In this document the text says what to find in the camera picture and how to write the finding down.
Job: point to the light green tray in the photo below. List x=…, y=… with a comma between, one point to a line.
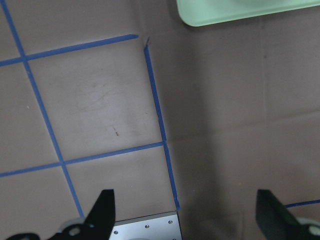
x=198, y=13

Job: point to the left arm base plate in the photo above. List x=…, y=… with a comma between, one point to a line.
x=162, y=226

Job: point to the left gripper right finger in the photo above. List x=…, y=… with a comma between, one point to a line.
x=276, y=222

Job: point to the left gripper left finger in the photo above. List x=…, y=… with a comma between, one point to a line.
x=99, y=223

